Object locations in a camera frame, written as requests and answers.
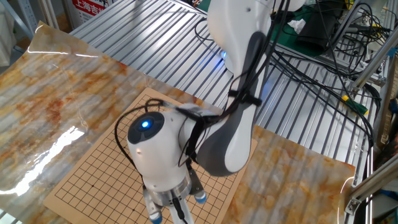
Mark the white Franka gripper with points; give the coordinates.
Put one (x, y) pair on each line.
(188, 217)

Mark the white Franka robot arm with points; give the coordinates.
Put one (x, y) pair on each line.
(155, 161)

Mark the tan Go board mat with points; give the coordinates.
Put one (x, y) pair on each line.
(102, 180)

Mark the marble patterned glossy sheet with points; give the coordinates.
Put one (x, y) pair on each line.
(46, 93)

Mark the green table mat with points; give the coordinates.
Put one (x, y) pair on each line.
(287, 43)

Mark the crumpled white tissue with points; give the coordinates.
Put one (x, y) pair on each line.
(297, 25)

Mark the black bag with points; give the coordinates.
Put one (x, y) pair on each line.
(317, 31)

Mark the box with red sign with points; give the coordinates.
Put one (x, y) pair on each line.
(90, 9)

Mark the grey perforated metal upright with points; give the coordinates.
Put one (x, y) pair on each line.
(26, 15)

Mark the silver blue wrist camera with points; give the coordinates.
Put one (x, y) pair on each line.
(152, 208)
(199, 189)

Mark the aluminium frame post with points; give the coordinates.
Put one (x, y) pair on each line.
(373, 62)
(373, 183)
(48, 14)

